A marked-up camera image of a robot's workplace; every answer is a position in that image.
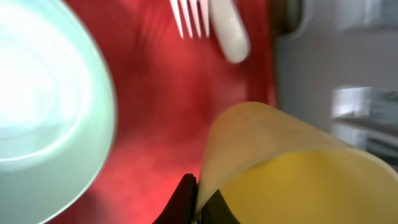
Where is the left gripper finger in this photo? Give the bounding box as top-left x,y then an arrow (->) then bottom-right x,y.
152,173 -> 242,224

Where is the yellow plastic cup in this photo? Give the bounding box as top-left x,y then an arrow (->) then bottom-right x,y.
195,102 -> 397,224

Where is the light blue bowl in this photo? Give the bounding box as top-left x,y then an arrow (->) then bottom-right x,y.
1,1 -> 116,223

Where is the cream plastic spoon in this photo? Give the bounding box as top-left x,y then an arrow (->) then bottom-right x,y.
209,0 -> 251,63

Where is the red serving tray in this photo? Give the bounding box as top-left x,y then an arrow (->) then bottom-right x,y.
54,0 -> 276,223

